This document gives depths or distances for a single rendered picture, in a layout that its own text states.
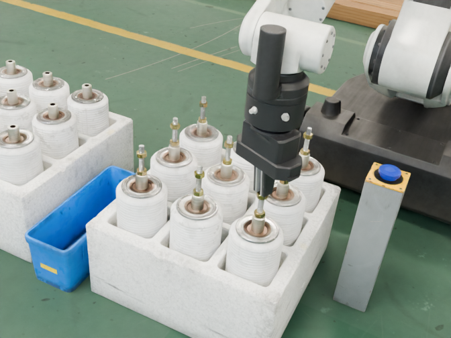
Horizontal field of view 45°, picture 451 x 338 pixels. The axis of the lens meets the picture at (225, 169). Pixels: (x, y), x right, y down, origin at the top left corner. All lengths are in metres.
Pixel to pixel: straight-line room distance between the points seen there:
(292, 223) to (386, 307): 0.32
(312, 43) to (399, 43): 0.48
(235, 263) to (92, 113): 0.55
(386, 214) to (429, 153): 0.40
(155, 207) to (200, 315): 0.22
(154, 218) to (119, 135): 0.39
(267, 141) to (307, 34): 0.17
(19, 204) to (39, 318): 0.23
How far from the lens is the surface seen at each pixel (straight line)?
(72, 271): 1.15
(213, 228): 0.96
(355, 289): 1.17
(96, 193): 1.30
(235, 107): 1.87
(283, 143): 0.79
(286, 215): 1.01
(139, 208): 1.00
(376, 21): 2.85
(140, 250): 1.00
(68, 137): 1.25
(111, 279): 1.11
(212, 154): 1.18
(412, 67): 1.18
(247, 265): 0.94
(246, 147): 0.84
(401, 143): 1.42
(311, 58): 0.73
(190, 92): 1.94
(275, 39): 0.70
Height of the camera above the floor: 0.85
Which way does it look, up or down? 34 degrees down
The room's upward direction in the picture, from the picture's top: 5 degrees clockwise
